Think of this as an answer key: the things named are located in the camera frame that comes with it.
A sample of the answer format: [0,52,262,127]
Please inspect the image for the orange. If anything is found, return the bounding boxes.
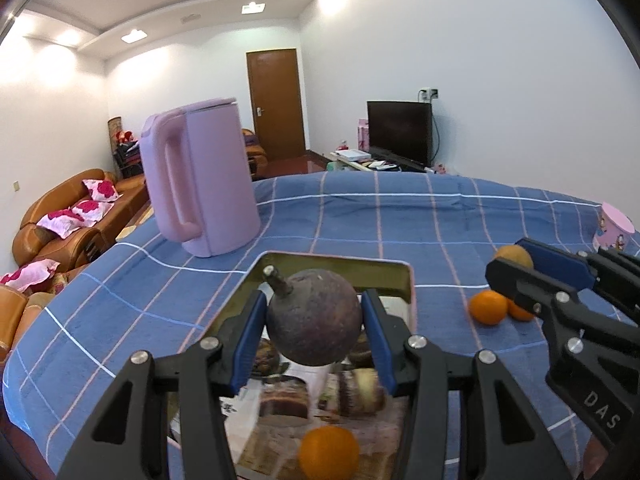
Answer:
[506,297,536,322]
[298,426,361,480]
[468,290,509,326]

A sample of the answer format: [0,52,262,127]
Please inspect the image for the low television table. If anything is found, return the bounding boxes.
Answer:
[325,157,436,175]

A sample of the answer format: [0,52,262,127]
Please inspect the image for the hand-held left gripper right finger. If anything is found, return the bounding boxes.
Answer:
[361,287,573,480]

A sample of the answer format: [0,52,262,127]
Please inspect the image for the brown wooden door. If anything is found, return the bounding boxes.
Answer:
[245,48,307,158]

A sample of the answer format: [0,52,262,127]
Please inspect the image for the dark shelf rack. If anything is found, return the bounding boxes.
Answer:
[112,137,147,181]

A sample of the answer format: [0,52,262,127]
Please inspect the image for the pink floral cushion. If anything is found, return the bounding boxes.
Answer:
[72,200,113,221]
[0,258,61,291]
[37,210,86,238]
[82,179,121,202]

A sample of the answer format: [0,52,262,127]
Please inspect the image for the pink tin box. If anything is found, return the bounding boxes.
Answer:
[167,250,416,480]

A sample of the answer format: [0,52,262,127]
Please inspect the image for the black television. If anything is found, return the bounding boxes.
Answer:
[366,100,434,171]

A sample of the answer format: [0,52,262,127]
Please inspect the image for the round purple fruit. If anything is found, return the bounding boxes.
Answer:
[263,265,363,367]

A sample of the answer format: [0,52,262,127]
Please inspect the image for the brown leather armchair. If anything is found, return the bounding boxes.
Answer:
[0,260,68,363]
[242,128,268,181]

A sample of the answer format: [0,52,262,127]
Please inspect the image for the blue plaid blanket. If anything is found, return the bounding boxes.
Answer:
[2,170,640,480]

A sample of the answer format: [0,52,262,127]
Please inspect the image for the pink cartoon cup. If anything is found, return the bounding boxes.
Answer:
[593,202,636,251]

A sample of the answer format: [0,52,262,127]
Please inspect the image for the pink electric kettle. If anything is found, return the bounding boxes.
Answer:
[139,98,262,258]

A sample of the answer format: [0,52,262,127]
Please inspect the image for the yellowish brown fruit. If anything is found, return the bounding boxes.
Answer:
[492,244,535,273]

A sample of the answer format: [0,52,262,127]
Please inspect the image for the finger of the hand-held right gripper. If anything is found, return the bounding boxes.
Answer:
[516,238,640,313]
[485,258,640,456]

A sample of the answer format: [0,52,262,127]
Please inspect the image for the black power cable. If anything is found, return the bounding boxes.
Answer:
[431,100,444,167]

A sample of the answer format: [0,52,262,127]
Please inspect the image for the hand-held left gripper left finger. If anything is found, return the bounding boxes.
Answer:
[57,290,268,480]

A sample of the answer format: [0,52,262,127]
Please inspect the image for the brown leather sofa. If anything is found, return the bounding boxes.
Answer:
[12,170,151,268]

